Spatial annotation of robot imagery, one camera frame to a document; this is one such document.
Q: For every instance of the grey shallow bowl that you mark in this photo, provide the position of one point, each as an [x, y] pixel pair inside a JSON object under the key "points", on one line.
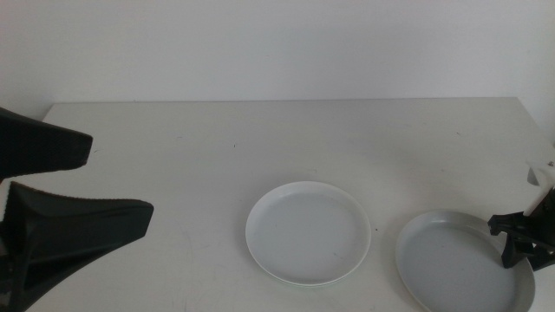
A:
{"points": [[455, 268]]}

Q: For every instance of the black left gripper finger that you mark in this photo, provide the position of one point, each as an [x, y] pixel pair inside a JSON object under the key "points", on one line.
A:
{"points": [[39, 147], [69, 229]]}

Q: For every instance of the white shallow bowl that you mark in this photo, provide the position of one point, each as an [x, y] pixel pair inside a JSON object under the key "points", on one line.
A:
{"points": [[308, 234]]}

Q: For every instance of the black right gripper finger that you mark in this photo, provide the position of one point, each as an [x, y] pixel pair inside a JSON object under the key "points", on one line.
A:
{"points": [[511, 253], [505, 225]]}

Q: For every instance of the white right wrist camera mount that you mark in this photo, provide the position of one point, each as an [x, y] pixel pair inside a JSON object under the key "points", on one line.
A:
{"points": [[544, 182]]}

